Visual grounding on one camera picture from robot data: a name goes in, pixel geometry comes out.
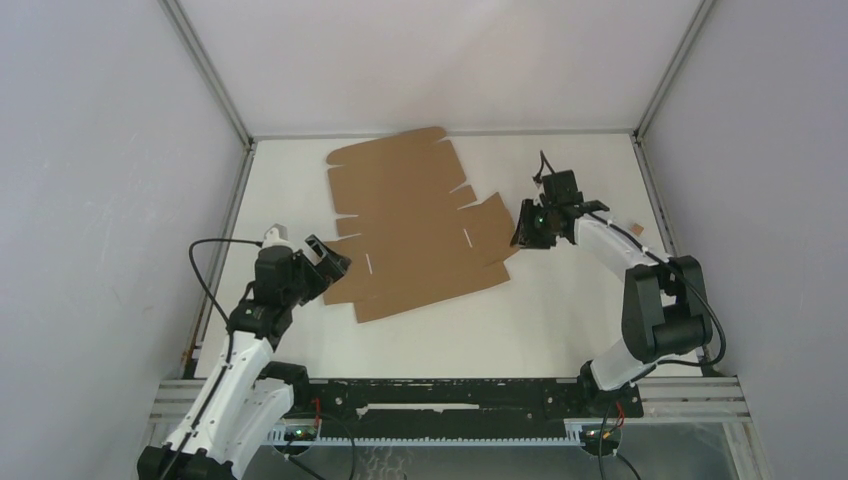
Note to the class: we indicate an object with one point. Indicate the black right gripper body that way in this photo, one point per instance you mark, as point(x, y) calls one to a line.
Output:
point(549, 210)

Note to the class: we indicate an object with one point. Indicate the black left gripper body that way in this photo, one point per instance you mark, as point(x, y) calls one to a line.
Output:
point(295, 292)

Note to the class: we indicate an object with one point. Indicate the brown cardboard box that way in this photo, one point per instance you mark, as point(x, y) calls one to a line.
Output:
point(413, 227)

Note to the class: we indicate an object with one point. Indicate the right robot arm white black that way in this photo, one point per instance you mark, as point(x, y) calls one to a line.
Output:
point(665, 311)

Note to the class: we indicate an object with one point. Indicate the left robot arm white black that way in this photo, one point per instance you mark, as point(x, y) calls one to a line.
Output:
point(249, 392)

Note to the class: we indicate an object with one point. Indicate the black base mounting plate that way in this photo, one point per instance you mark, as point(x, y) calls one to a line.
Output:
point(458, 409)

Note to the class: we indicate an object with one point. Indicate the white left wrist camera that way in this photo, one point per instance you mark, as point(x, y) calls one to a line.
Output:
point(276, 235)

